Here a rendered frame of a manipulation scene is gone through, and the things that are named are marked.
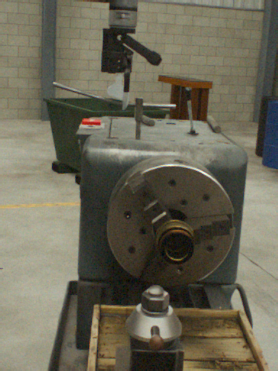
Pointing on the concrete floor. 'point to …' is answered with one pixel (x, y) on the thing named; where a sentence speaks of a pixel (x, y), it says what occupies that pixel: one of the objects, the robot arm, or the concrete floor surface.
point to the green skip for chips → (96, 109)
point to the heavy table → (185, 97)
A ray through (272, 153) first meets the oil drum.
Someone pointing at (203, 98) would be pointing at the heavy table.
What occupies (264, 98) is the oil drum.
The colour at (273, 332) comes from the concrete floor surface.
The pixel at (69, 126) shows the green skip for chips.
